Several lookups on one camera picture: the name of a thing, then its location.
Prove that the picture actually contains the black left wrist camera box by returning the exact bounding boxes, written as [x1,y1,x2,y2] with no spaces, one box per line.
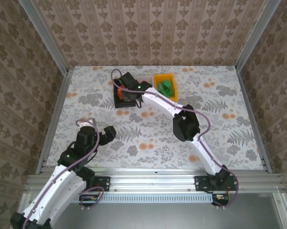
[100,126,117,146]

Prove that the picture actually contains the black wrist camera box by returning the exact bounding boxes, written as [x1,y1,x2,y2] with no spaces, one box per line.
[100,126,117,146]
[120,72,138,88]

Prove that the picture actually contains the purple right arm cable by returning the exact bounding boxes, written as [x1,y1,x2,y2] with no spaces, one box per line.
[110,68,239,210]

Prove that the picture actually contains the aluminium frame post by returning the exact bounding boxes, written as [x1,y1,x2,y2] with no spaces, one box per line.
[235,0,282,72]
[18,0,69,74]

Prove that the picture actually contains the aluminium side rail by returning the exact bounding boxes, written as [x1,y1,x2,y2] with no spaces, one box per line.
[35,68,74,174]
[236,69,274,174]

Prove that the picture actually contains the floral table cover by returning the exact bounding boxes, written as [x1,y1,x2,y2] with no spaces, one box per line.
[47,65,266,170]

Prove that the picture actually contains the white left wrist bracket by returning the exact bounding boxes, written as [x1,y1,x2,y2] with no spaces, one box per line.
[76,117,96,128]

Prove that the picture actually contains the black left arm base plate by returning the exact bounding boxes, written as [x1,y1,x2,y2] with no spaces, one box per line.
[68,176,110,192]

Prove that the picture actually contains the aluminium mounting rail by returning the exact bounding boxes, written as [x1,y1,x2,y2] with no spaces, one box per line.
[25,167,284,193]

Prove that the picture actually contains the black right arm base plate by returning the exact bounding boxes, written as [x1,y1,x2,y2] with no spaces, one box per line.
[194,176,239,191]

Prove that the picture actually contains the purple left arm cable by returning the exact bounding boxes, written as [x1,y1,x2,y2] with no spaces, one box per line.
[22,117,105,229]

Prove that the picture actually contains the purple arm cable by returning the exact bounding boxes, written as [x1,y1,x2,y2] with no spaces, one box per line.
[22,117,105,229]
[110,68,239,210]

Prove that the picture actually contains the grey metal panel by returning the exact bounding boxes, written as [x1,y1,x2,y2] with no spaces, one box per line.
[26,202,286,229]

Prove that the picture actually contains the white plastic bin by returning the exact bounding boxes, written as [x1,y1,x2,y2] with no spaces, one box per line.
[133,75,155,84]

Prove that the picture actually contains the white slotted cable duct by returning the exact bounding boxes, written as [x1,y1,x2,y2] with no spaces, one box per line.
[34,193,214,204]

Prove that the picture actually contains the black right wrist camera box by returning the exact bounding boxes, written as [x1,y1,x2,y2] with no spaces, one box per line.
[120,72,138,88]

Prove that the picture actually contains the yellow plastic bin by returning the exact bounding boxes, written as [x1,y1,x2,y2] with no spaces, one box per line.
[152,73,179,102]

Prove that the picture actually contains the long green lego brick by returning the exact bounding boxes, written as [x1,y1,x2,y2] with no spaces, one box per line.
[162,87,175,98]

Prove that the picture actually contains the black plastic bin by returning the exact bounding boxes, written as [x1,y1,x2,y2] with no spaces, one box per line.
[113,82,138,110]

